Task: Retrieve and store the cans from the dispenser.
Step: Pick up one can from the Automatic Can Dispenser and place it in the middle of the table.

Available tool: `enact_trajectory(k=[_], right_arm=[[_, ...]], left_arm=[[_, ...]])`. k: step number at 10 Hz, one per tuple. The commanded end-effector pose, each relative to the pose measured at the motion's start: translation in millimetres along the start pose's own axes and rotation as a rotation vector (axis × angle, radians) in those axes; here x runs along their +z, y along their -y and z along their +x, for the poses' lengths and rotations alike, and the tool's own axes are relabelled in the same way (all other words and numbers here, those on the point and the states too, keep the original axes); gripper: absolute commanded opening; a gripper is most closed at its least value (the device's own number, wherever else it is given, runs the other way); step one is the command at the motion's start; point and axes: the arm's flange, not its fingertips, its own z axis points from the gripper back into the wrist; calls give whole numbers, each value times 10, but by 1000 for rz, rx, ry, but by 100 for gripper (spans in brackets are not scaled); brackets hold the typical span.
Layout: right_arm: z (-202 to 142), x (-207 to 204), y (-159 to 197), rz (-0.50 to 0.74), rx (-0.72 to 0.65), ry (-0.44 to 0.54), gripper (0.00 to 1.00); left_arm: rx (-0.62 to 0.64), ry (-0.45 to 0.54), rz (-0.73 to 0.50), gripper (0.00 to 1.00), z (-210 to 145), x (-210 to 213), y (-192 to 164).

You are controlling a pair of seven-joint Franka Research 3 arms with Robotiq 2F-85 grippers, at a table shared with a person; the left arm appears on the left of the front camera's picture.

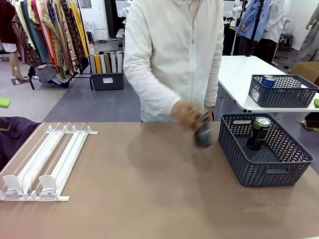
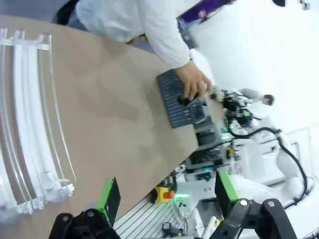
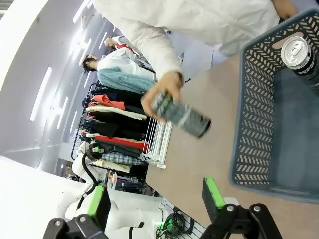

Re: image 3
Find black floor cable bundle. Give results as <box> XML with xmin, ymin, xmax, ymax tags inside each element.
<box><xmin>154</xmin><ymin>208</ymin><xmax>195</xmax><ymax>239</ymax></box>

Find white wire can dispenser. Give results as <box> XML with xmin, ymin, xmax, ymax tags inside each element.
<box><xmin>141</xmin><ymin>113</ymin><xmax>174</xmax><ymax>170</ymax></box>

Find orange hanging garment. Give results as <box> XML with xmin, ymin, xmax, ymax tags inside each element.
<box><xmin>91</xmin><ymin>94</ymin><xmax>125</xmax><ymax>112</ymax></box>

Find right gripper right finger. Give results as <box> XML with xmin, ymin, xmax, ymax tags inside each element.
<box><xmin>199</xmin><ymin>177</ymin><xmax>284</xmax><ymax>239</ymax></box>

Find grey plastic lattice basket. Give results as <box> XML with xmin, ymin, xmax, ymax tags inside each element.
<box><xmin>229</xmin><ymin>9</ymin><xmax>319</xmax><ymax>206</ymax></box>

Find cream hanging garment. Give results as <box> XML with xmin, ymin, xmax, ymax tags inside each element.
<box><xmin>86</xmin><ymin>104</ymin><xmax>148</xmax><ymax>121</ymax></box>

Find person's right forearm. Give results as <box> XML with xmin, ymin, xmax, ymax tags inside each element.
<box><xmin>119</xmin><ymin>24</ymin><xmax>184</xmax><ymax>80</ymax></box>

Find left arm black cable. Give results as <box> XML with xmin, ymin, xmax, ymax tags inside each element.
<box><xmin>77</xmin><ymin>151</ymin><xmax>100</xmax><ymax>210</ymax></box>

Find black-haired mannequin white shirt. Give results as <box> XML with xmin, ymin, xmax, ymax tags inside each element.
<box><xmin>82</xmin><ymin>47</ymin><xmax>157</xmax><ymax>83</ymax></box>

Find ceiling light strip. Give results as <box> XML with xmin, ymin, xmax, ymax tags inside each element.
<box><xmin>29</xmin><ymin>66</ymin><xmax>52</xmax><ymax>122</ymax></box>
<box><xmin>56</xmin><ymin>96</ymin><xmax>69</xmax><ymax>130</ymax></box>
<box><xmin>69</xmin><ymin>111</ymin><xmax>77</xmax><ymax>134</ymax></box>

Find person's left hand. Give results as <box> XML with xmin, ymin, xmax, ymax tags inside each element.
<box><xmin>273</xmin><ymin>0</ymin><xmax>299</xmax><ymax>21</ymax></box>

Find person's right hand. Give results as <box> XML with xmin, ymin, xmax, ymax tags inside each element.
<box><xmin>140</xmin><ymin>71</ymin><xmax>185</xmax><ymax>123</ymax></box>

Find black Pepsi can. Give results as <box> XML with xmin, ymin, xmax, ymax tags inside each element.
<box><xmin>149</xmin><ymin>91</ymin><xmax>212</xmax><ymax>139</ymax></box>
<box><xmin>281</xmin><ymin>36</ymin><xmax>319</xmax><ymax>95</ymax></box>

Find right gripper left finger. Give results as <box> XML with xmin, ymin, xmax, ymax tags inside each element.
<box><xmin>42</xmin><ymin>184</ymin><xmax>112</xmax><ymax>239</ymax></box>

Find red hanging garment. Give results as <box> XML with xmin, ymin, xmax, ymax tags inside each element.
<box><xmin>94</xmin><ymin>135</ymin><xmax>149</xmax><ymax>153</ymax></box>

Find person in white jacket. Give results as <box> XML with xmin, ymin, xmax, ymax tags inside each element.
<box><xmin>93</xmin><ymin>0</ymin><xmax>281</xmax><ymax>80</ymax></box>

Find bald mannequin grey clothes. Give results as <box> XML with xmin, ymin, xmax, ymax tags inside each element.
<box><xmin>104</xmin><ymin>36</ymin><xmax>140</xmax><ymax>57</ymax></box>

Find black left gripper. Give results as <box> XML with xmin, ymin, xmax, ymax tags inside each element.
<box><xmin>86</xmin><ymin>142</ymin><xmax>104</xmax><ymax>160</ymax></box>

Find teal fluffy garment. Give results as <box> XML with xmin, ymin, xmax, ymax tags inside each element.
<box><xmin>96</xmin><ymin>68</ymin><xmax>158</xmax><ymax>95</ymax></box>

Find black hanging garment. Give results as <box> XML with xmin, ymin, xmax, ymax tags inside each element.
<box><xmin>87</xmin><ymin>111</ymin><xmax>147</xmax><ymax>140</ymax></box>

